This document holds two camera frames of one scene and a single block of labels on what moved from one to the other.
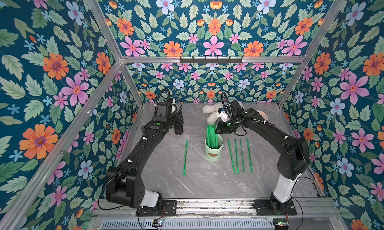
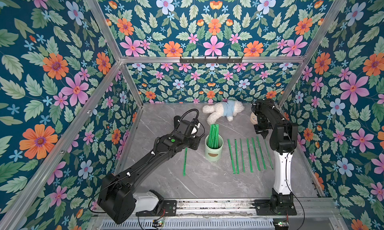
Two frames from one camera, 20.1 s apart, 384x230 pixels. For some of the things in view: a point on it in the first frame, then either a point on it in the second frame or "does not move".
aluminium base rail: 229,207 does not move
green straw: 231,158 does not move
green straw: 185,158 does not move
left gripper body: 175,119 → 192,142
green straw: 250,156 does not move
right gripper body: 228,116 → 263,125
